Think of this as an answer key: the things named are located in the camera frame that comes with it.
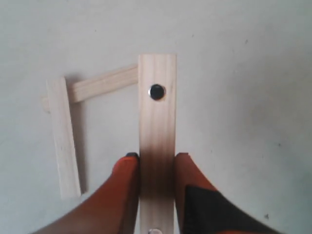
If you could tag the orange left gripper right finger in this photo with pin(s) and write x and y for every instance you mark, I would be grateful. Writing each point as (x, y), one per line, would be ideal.
(202, 209)

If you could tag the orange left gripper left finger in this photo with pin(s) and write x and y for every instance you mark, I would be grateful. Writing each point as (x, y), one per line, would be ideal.
(111, 209)

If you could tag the wooden stick with holes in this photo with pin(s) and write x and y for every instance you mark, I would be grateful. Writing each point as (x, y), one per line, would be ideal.
(157, 75)

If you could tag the wood block behind gripper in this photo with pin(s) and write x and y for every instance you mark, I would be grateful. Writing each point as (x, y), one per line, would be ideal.
(111, 81)

